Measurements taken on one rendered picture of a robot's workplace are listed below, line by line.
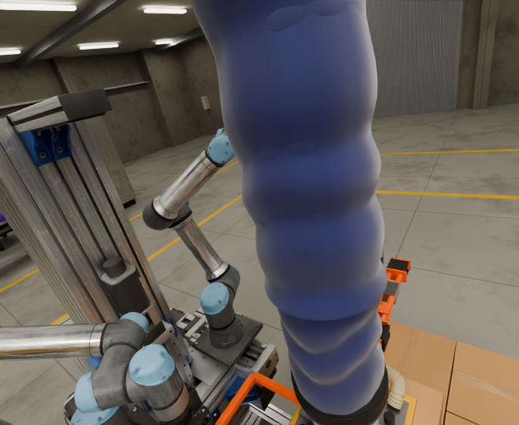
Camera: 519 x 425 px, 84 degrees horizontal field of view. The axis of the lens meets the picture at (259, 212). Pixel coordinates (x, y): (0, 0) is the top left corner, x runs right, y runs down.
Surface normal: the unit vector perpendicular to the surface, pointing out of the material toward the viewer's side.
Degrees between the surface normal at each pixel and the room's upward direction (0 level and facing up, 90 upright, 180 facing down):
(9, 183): 90
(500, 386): 0
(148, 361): 0
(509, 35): 90
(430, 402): 0
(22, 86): 90
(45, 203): 90
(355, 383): 75
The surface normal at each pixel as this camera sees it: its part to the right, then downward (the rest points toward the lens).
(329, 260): 0.05, 0.47
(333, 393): -0.44, 0.20
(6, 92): 0.80, 0.09
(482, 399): -0.21, -0.89
